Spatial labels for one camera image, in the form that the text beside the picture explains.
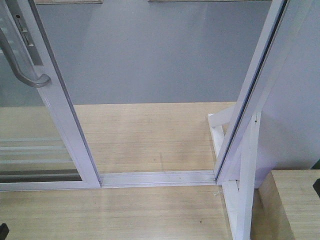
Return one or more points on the light plywood base board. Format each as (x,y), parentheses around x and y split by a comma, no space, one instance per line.
(131,138)

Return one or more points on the grey curved door handle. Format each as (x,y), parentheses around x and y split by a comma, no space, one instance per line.
(25,73)

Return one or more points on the white wooden support brace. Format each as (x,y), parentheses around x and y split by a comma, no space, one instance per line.
(239,195)

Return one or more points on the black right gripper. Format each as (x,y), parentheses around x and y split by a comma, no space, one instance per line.
(316,186)

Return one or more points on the light wooden box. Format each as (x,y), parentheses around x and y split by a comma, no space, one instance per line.
(286,206)

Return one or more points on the white sliding glass door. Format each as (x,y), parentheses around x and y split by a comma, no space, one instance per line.
(23,28)

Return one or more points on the white door frame post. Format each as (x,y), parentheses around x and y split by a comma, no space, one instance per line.
(281,27)

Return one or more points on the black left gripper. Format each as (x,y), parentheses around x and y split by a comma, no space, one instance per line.
(4,231)

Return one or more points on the white rear support brace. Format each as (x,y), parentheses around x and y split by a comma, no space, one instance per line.
(217,127)

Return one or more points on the green cushion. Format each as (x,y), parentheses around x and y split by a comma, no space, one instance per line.
(316,166)

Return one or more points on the white fixed glass door panel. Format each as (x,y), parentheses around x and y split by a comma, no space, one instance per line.
(29,140)

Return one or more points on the aluminium floor door track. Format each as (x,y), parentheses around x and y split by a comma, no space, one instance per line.
(157,179)

